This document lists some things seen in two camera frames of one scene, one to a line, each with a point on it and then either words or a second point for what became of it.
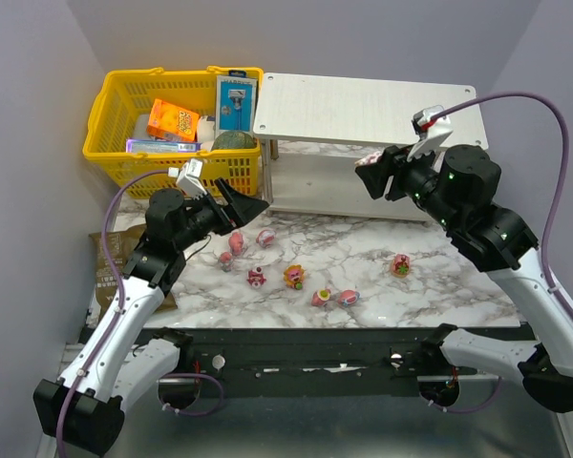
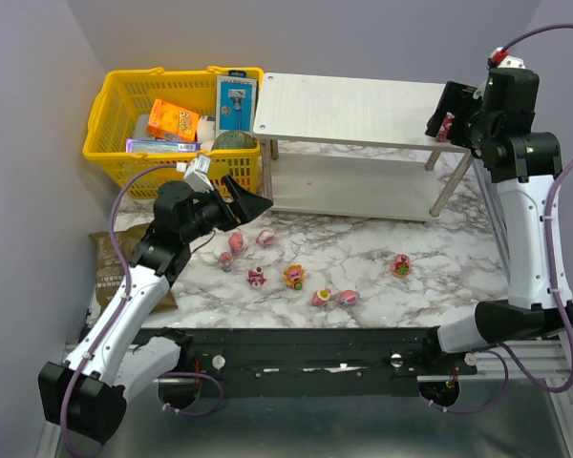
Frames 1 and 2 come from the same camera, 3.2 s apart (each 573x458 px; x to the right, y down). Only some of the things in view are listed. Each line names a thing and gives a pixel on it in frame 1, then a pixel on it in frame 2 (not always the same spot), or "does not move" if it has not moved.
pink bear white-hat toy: x=256 y=278 does not move
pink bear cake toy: x=401 y=265 does not move
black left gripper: x=224 y=213 does not move
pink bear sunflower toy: x=293 y=276 does not move
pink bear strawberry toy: x=371 y=158 → x=444 y=129
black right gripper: x=394 y=171 → x=461 y=122
